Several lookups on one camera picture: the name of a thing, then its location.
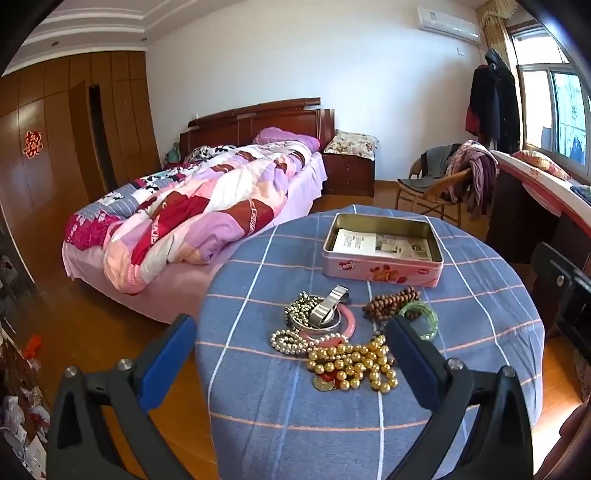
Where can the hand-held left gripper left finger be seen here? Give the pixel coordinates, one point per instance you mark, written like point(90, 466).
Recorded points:
point(171, 359)

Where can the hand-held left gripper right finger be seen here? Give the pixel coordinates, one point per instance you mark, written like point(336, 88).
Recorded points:
point(412, 356)

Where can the green bangle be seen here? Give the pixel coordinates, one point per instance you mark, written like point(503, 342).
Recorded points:
point(428, 318)

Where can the pink bangle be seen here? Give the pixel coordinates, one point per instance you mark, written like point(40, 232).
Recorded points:
point(350, 323)

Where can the pink tin box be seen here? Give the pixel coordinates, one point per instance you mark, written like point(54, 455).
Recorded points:
point(383, 274)

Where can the red gold pendant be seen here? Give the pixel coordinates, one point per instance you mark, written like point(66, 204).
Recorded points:
point(324, 381)

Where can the silver bangle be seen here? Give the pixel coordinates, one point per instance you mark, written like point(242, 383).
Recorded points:
point(323, 327)

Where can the silver metal watch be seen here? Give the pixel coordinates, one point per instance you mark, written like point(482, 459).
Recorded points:
point(324, 308)

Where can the blue plaid tablecloth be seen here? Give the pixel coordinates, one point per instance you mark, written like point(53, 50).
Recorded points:
point(277, 415)

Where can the printed paper leaflets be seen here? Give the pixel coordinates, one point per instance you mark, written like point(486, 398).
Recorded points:
point(355, 242)

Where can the pink patchwork quilt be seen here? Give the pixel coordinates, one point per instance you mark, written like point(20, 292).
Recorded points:
point(194, 217)

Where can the wooden chair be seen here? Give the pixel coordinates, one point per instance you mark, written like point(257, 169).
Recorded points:
point(415, 194)

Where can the pile of small clutter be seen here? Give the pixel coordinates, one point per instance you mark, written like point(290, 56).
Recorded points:
point(18, 415)

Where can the dark wooden desk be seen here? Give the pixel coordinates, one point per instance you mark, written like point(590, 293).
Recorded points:
point(512, 217)

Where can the wooden nightstand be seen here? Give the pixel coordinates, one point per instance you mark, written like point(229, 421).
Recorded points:
point(348, 177)

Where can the grey garment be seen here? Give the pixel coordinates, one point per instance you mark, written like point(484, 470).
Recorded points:
point(436, 161)

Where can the purple pink scarf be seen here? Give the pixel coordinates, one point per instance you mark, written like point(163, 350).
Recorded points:
point(480, 170)

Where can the brown wooden wardrobe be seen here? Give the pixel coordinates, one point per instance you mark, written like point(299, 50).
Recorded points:
point(55, 194)

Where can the teal toy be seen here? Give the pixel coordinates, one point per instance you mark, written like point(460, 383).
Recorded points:
point(174, 151)

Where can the floral pillow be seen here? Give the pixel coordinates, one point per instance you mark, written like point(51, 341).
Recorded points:
point(351, 144)

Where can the floral cushion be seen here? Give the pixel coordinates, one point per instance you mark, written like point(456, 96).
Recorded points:
point(545, 165)

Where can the purple pillow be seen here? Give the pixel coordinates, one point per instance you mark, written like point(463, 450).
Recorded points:
point(286, 137)

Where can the red paper decoration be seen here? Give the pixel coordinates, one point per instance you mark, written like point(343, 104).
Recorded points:
point(33, 144)

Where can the wooden bed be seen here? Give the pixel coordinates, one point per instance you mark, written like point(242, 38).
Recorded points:
point(258, 117)

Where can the hanging dark coats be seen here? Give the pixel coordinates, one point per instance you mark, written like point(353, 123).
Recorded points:
point(496, 101)

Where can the window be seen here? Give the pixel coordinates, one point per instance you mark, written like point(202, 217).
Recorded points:
point(554, 101)

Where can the white air conditioner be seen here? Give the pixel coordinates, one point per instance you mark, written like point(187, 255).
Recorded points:
point(445, 23)

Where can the yellow curtain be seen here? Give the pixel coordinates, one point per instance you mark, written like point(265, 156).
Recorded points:
point(496, 27)

